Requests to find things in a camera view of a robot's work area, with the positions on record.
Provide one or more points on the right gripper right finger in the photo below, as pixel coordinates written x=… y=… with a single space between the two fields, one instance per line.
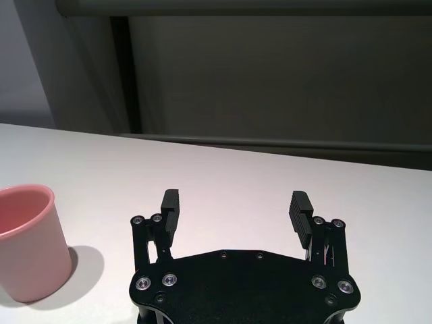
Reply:
x=300 y=219

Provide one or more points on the dark partition post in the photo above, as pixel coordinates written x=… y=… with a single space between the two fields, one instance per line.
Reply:
x=123 y=74

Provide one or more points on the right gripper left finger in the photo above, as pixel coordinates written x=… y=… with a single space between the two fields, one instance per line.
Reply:
x=170 y=219

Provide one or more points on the low dark partition rail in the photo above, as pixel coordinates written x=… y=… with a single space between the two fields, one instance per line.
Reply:
x=270 y=143

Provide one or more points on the pink plastic cup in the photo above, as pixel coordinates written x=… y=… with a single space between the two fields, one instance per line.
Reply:
x=33 y=256

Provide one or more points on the high dark partition rail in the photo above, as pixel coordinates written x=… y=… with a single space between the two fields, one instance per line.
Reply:
x=236 y=6

